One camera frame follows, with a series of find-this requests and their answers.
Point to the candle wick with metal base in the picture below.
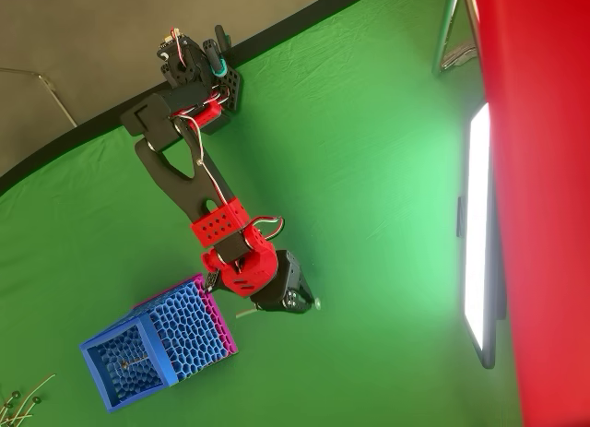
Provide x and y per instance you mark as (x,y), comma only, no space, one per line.
(9,405)
(40,384)
(244,313)
(16,418)
(133,363)

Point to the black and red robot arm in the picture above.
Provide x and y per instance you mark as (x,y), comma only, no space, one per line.
(184,178)

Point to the blue and pink lattice basket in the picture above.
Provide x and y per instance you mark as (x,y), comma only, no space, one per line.
(184,328)

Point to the green cloth with black border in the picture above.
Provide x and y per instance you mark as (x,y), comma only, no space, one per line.
(345,169)

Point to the bright white light panel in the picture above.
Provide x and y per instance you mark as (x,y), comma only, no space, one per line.
(477,224)

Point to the blurry red panel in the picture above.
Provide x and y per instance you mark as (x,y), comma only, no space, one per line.
(544,192)

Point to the thin grey metal rod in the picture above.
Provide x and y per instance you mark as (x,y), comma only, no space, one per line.
(57,99)

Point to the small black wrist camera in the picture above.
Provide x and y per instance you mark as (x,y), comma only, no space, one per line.
(211,280)

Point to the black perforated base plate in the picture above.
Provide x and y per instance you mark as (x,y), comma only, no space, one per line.
(232,88)

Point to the shiny metal stand frame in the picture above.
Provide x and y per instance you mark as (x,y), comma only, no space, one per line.
(443,35)

